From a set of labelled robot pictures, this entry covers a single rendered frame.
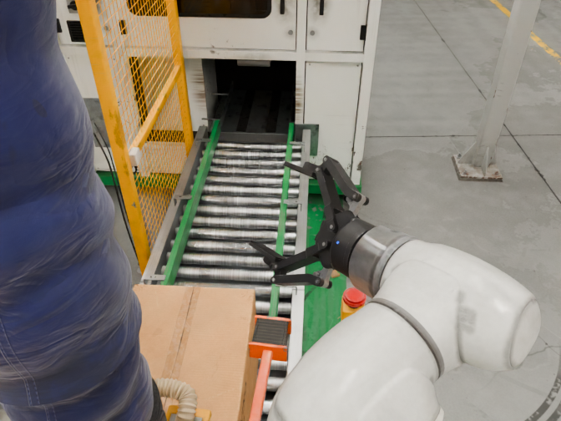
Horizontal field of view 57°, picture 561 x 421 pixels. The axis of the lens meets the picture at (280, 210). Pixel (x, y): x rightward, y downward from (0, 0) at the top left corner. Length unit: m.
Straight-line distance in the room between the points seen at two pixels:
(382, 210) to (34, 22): 3.19
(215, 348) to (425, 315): 1.09
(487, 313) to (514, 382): 2.32
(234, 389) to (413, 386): 1.01
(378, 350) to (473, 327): 0.09
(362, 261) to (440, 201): 3.15
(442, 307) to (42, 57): 0.44
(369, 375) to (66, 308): 0.35
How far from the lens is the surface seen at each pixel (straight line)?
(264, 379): 1.13
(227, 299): 1.67
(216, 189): 2.80
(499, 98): 3.86
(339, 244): 0.65
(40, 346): 0.67
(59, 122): 0.54
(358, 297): 1.56
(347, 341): 0.50
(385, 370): 0.49
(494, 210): 3.80
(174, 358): 1.55
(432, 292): 0.53
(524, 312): 0.54
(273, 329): 1.19
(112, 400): 0.82
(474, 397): 2.72
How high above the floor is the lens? 2.20
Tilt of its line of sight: 39 degrees down
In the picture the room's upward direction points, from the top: straight up
